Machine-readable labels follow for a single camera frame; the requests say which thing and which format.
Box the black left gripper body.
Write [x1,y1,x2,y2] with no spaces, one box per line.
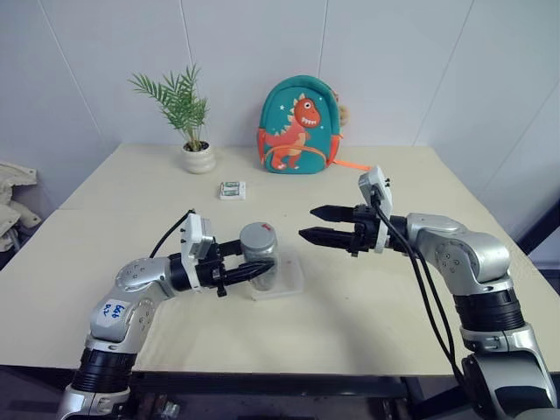
[195,241,229,299]

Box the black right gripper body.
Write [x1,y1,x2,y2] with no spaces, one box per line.
[349,203,382,260]

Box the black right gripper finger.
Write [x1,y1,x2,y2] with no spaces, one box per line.
[297,227,354,252]
[309,204,357,224]

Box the clear jar with dark contents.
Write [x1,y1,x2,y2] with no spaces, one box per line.
[239,244,280,292]

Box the silver jar lid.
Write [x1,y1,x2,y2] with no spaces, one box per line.
[239,221,278,256]

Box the clear plastic box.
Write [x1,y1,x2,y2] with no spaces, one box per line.
[249,252,305,301]

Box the small white green-printed box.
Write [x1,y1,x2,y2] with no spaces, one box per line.
[218,179,248,202]

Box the teal dinosaur backpack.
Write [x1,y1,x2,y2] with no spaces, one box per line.
[254,74,374,176]

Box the cream ribbed plant pot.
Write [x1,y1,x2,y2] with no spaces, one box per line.
[180,140,218,175]

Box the green artificial palm plant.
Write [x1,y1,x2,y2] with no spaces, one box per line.
[127,64,211,152]

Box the beige jacket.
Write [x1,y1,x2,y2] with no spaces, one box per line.
[0,161,44,254]

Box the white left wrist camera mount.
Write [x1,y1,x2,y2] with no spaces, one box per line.
[179,213,217,294]

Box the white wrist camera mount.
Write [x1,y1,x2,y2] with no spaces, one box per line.
[358,164,394,256]
[179,213,217,294]

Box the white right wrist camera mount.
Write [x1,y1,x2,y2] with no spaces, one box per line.
[358,164,394,256]

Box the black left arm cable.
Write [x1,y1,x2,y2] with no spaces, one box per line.
[149,209,196,260]

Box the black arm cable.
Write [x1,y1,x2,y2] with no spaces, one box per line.
[149,209,196,260]
[370,191,468,391]

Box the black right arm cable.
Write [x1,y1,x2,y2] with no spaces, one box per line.
[370,191,468,391]

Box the black table frame bar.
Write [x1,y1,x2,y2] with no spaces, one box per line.
[129,371,424,400]

